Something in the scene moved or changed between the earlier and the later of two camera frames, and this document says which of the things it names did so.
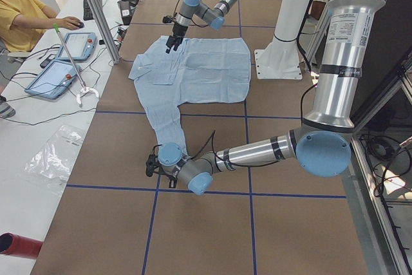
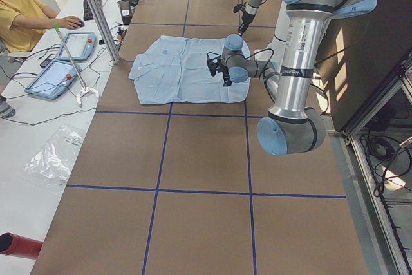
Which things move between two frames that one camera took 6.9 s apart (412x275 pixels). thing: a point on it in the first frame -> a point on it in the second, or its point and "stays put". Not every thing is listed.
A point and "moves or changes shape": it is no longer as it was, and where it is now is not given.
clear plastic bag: x=55 y=156 stays put
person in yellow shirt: x=24 y=19 stays put
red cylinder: x=16 y=245 stays put
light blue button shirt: x=201 y=70 moves or changes shape
